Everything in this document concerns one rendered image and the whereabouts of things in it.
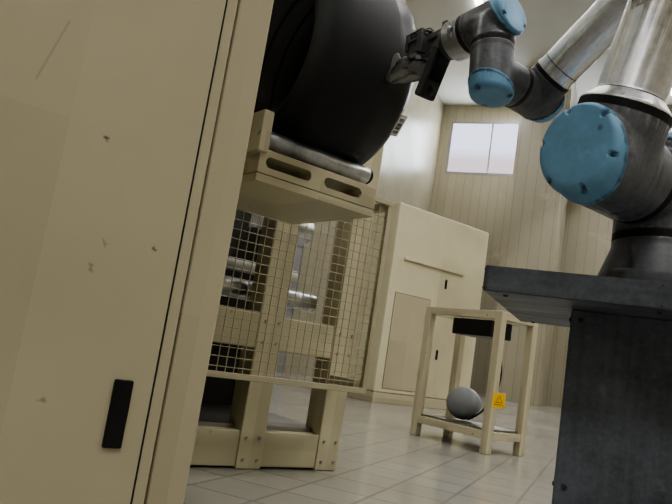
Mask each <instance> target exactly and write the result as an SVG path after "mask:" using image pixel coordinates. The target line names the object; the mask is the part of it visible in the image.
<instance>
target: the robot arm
mask: <svg viewBox="0 0 672 504"><path fill-rule="evenodd" d="M525 28H526V17H525V13H524V11H523V8H522V6H521V5H520V3H519V2H518V1H517V0H487V1H485V2H484V3H482V4H480V5H478V6H476V7H474V8H472V9H471V10H469V11H467V12H465V13H463V14H461V15H459V16H457V17H456V18H454V19H452V20H450V21H448V20H445V21H443V22H442V28H441V29H439V30H437V31H434V30H432V28H427V29H431V30H427V29H425V28H423V27H422V28H420V29H418V30H416V31H414V32H412V33H411V34H409V35H407V36H406V44H405V52H407V56H404V57H402V58H401V57H400V54H399V53H395V54H394V56H393V58H392V62H391V67H390V70H389V71H388V73H387V74H386V81H387V82H389V83H393V84H395V83H408V82H410V83H412V82H417V81H419V83H418V85H417V88H416V90H415V95H417V96H419V97H422V98H424V99H426V100H429V101H434V100H435V97H436V95H437V93H438V90H439V88H440V85H441V83H442V80H443V78H444V75H445V73H446V71H447V68H448V66H449V63H450V61H451V60H455V61H463V60H465V59H468V58H470V63H469V76H468V92H469V96H470V98H471V99H472V101H474V102H475V103H476V104H478V105H480V106H485V107H488V108H497V107H502V106H505V107H507V108H509V109H511V110H512V111H514V112H516V113H518V114H520V115H521V116H522V117H523V118H525V119H527V120H531V121H533V122H537V123H544V122H548V121H550V120H552V119H553V118H555V117H556V116H557V115H558V114H559V113H560V112H561V110H562V108H563V107H564V104H565V100H566V96H565V94H566V93H567V92H568V91H569V90H570V89H571V87H572V85H573V84H574V83H575V82H576V81H577V80H578V79H579V78H580V77H581V76H582V75H583V74H584V73H585V72H586V71H587V70H588V69H589V68H590V67H591V66H592V65H593V64H594V63H595V62H596V61H597V60H598V59H599V58H600V57H601V56H602V55H603V54H604V53H605V52H606V51H607V50H608V49H609V48H610V47H611V48H610V51H609V54H608V57H607V59H606V62H605V65H604V68H603V70H602V73H601V76H600V79H599V81H598V84H597V86H596V87H595V88H594V89H592V90H590V91H588V92H586V93H584V94H582V95H581V96H580V98H579V101H578V104H576V105H573V106H572V107H571V108H570V109H569V110H564V111H563V112H562V113H560V114H559V115H558V116H557V117H556V118H555V119H554V120H553V122H552V123H551V124H550V126H549V127H548V129H547V131H546V133H545V135H544V137H543V140H542V141H543V145H542V147H541V148H540V166H541V170H542V173H543V175H544V178H545V179H546V181H547V182H548V184H549V185H550V186H551V187H552V188H553V189H554V190H556V191H557V192H559V193H560V194H561V195H563V196H564V197H565V198H566V199H568V200H569V201H571V202H574V203H577V204H580V205H582V206H584V207H586V208H588V209H591V210H593V211H595V212H597V213H599V214H601V215H604V216H606V217H608V218H610V219H612V220H613V226H612V239H611V248H610V251H609V253H608V255H607V257H606V259H605V261H604V263H603V265H602V267H601V269H600V271H599V273H598V275H597V276H607V277H617V278H628V279H638V280H649V281H659V282H670V283H672V132H670V130H671V127H672V114H671V112H670V110H669V108H668V107H667V100H668V97H669V95H670V92H671V89H672V0H596V1H595V3H594V4H593V5H592V6H591V7H590V8H589V9H588V10H587V11H586V12H585V13H584V14H583V15H582V16H581V17H580V18H579V20H578V21H577V22H576V23H575V24H574V25H573V26H572V27H571V28H570V29H569V30H568V31H567V32H566V33H565V34H564V35H563V37H562V38H561V39H560V40H559V41H558V42H557V43H556V44H555V45H554V46H553V47H552V48H551V49H550V50H549V51H548V52H547V54H546V55H545V56H544V57H543V58H541V59H539V60H538V61H537V63H536V64H535V65H534V66H533V67H532V68H531V69H529V68H528V67H526V66H524V65H522V64H520V63H519V62H517V61H515V37H516V36H519V35H521V34H522V33H523V32H524V30H525ZM432 31H434V32H432ZM426 32H427V33H428V34H427V33H426ZM413 34H414V35H413ZM411 35H412V36H411Z"/></svg>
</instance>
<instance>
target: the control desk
mask: <svg viewBox="0 0 672 504"><path fill-rule="evenodd" d="M273 3H274V0H0V504H183V503H184V498H185V492H186V487H187V481H188V476H189V470H190V464H191V459H192V453H193V448H194V442H195V437H196V431H197V425H198V420H199V414H200V409H201V403H202V398H203V392H204V387H205V381H206V375H207V370H208V364H209V359H210V353H211V348H212V342H213V337H214V331H215V325H216V320H217V314H218V309H219V303H220V298H221V292H222V287H223V281H224V275H225V270H226V264H227V259H228V253H229V248H230V242H231V237H232V231H233V225H234V220H235V214H236V209H237V203H238V198H239V192H240V186H241V181H242V175H243V170H244V164H245V159H246V153H247V148H248V142H249V136H250V131H251V125H252V120H253V114H254V109H255V103H256V98H257V92H258V86H259V81H260V75H261V70H262V64H263V59H264V53H265V48H266V42H267V36H268V31H269V25H270V20H271V14H272V9H273Z"/></svg>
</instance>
